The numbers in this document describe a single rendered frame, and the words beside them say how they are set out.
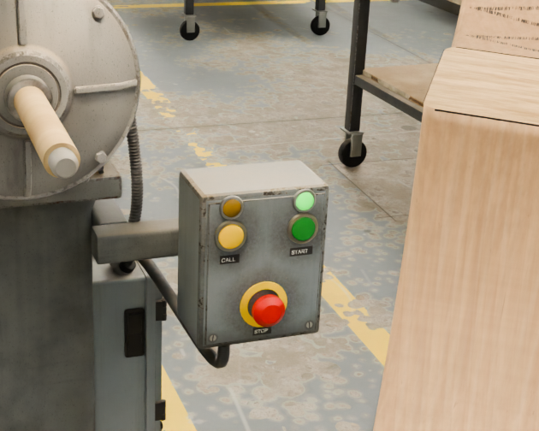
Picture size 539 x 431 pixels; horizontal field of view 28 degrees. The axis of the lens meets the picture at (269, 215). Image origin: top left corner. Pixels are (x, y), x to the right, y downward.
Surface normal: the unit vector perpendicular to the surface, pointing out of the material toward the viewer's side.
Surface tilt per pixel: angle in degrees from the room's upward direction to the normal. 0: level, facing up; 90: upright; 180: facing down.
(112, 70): 89
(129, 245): 90
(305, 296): 90
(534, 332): 79
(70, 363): 90
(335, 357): 0
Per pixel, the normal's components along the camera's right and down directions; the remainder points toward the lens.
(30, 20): 0.37, 0.24
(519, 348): -0.21, 0.14
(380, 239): 0.04, -0.92
